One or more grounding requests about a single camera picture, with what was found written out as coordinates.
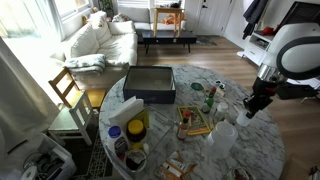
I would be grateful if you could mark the white plastic crate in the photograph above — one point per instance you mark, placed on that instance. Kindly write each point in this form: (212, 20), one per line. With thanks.
(56, 160)

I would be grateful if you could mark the open dark glass jar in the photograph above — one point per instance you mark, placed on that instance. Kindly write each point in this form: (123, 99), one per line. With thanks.
(135, 160)

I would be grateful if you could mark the tall wooden stool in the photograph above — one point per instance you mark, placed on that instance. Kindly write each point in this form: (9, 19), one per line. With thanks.
(168, 10)

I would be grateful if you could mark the small clear measuring cup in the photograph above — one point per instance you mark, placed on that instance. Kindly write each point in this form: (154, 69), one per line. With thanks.
(242, 120)

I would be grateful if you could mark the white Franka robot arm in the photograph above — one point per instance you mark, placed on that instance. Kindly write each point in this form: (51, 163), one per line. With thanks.
(296, 50)

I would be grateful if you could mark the white tape roll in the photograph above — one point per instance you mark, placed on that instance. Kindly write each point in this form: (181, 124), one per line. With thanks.
(29, 173)

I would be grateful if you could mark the yellow packet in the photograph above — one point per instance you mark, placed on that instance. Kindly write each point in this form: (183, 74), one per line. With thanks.
(144, 116)

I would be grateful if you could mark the white sofa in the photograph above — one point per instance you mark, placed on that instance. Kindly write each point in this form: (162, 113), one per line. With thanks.
(113, 46)

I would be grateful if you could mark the dark hanging jacket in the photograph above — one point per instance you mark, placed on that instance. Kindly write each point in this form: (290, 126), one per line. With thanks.
(253, 13)

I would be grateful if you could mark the grey doormat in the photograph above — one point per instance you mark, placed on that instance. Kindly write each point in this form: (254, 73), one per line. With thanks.
(205, 40)

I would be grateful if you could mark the hot sauce bottle red cap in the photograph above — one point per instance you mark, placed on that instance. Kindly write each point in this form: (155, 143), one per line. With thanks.
(183, 128)

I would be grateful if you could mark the dark jar yellow lid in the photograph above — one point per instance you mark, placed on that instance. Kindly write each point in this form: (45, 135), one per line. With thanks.
(136, 130)

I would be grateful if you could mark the white pill bottle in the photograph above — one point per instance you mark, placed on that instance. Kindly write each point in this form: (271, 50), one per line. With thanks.
(220, 111)

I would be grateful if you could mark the dark patterned rug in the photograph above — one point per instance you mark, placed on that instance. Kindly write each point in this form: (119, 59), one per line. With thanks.
(96, 160)

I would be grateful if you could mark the floral patterned pillow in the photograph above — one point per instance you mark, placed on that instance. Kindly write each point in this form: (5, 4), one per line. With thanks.
(120, 17)

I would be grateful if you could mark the orange snack bag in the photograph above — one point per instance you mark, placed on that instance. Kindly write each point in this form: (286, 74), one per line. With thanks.
(175, 168)

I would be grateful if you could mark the small white chair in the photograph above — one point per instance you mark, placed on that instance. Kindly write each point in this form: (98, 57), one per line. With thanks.
(66, 123)

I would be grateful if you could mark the black coffee table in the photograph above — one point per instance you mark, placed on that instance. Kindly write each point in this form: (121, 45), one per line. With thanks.
(166, 36)

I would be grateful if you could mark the white jar blue lid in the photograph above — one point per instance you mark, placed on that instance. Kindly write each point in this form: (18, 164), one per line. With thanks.
(116, 141)

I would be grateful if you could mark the small wooden block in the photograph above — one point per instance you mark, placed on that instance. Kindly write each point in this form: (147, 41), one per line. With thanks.
(207, 91)
(220, 93)

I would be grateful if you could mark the white napkin stack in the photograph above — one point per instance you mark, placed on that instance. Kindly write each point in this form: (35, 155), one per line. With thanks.
(125, 111)

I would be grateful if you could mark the white curtain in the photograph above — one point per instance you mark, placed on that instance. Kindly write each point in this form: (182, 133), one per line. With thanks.
(20, 100)

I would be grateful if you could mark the green bottle red cap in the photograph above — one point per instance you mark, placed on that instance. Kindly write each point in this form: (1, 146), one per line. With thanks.
(208, 103)

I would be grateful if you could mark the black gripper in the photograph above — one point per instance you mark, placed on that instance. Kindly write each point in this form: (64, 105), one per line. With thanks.
(265, 93)

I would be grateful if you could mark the red object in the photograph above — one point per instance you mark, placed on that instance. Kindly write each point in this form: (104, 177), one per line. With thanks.
(267, 31)

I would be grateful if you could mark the white loveseat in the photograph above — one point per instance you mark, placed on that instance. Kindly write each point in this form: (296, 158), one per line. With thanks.
(133, 15)

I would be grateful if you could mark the orange toy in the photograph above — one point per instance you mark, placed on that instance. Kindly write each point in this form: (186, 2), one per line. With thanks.
(171, 19)

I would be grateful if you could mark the large clear plastic cup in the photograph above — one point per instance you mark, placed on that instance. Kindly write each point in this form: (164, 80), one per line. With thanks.
(220, 140)

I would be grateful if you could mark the cream patterned pillow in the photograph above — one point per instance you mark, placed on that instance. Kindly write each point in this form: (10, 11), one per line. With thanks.
(96, 18)

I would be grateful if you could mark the brown wooden chair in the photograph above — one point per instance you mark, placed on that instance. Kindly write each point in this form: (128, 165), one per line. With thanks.
(65, 83)

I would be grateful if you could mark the dark blue cardboard box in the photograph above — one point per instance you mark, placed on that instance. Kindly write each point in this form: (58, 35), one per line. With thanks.
(148, 80)

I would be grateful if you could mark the white door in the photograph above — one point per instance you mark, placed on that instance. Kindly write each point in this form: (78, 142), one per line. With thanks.
(213, 16)

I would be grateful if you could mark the grey folded blanket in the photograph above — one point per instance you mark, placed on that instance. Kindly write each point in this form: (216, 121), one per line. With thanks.
(85, 63)

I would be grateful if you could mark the green round lid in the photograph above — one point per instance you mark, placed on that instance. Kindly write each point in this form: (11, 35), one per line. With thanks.
(196, 86)

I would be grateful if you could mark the white TV stand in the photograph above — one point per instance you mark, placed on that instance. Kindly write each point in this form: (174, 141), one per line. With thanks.
(253, 50)

